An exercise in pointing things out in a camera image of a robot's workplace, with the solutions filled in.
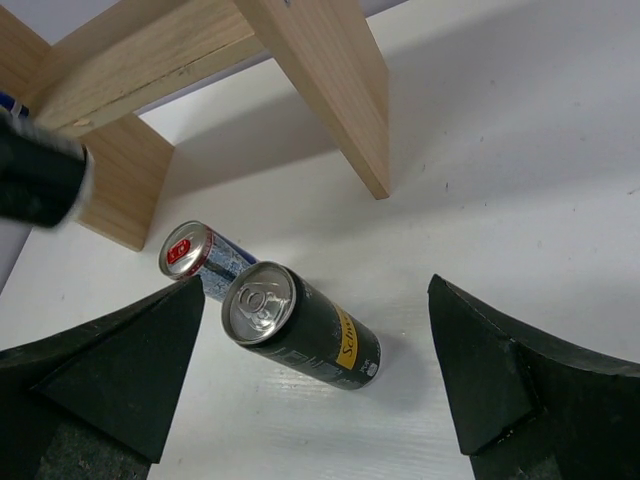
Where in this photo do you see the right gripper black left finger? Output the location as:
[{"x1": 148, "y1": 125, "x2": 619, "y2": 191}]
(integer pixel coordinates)
[{"x1": 1, "y1": 278, "x2": 205, "y2": 479}]

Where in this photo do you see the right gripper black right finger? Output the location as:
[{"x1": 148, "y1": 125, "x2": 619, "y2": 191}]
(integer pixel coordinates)
[{"x1": 428, "y1": 275, "x2": 639, "y2": 479}]

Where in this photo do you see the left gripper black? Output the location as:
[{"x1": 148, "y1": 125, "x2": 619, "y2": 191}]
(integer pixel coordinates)
[{"x1": 1, "y1": 110, "x2": 95, "y2": 229}]

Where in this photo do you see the blue silver energy drink can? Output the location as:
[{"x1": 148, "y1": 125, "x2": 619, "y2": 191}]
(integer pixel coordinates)
[{"x1": 0, "y1": 91, "x2": 29, "y2": 118}]

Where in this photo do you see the wooden two-tier shelf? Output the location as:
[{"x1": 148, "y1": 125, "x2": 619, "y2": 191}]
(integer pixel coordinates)
[{"x1": 1, "y1": 1, "x2": 390, "y2": 251}]

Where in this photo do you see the silver slim beverage can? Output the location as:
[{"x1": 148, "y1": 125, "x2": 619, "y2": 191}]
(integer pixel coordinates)
[{"x1": 158, "y1": 220, "x2": 258, "y2": 302}]

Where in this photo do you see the dark green beverage can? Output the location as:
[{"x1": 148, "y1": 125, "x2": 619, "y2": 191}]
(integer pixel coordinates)
[{"x1": 221, "y1": 261, "x2": 381, "y2": 390}]

